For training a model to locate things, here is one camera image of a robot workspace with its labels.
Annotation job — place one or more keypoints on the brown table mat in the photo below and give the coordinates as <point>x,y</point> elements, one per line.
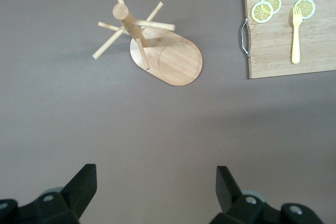
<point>78,116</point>

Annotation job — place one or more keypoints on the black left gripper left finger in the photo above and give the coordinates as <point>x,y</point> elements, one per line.
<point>78,190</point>

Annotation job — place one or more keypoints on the wooden mug tree rack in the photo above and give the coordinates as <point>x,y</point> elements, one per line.
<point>178,61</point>

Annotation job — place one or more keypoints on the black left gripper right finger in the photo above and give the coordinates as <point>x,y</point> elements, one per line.
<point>225,190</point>

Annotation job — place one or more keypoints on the yellow plastic fork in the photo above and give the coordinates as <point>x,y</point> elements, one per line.
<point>296,43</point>

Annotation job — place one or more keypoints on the bamboo cutting board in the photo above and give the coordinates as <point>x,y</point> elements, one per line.
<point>270,48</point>

